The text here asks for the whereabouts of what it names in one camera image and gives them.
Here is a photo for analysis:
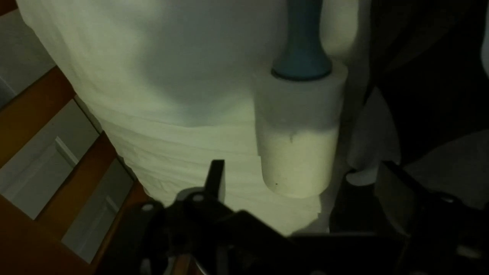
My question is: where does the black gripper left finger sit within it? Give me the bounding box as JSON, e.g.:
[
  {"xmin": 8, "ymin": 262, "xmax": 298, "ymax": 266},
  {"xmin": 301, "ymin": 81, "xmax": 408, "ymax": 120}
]
[{"xmin": 106, "ymin": 161, "xmax": 286, "ymax": 275}]

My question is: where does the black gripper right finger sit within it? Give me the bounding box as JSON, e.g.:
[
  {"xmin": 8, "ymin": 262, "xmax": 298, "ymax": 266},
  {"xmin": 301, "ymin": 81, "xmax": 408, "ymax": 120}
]
[{"xmin": 330, "ymin": 162, "xmax": 489, "ymax": 275}]

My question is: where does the black grey dotted comforter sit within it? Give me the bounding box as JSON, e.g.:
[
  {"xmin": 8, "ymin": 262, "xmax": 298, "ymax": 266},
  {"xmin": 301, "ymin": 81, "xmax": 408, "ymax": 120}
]
[{"xmin": 364, "ymin": 0, "xmax": 489, "ymax": 167}]

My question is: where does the white lint roller blue handle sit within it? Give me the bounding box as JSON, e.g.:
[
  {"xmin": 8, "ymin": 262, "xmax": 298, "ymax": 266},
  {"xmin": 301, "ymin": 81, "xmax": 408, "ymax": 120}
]
[{"xmin": 255, "ymin": 0, "xmax": 349, "ymax": 199}]

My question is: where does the wooden bunk bed frame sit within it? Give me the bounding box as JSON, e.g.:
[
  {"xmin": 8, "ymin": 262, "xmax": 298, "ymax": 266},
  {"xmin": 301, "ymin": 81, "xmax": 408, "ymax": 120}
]
[{"xmin": 0, "ymin": 0, "xmax": 155, "ymax": 275}]

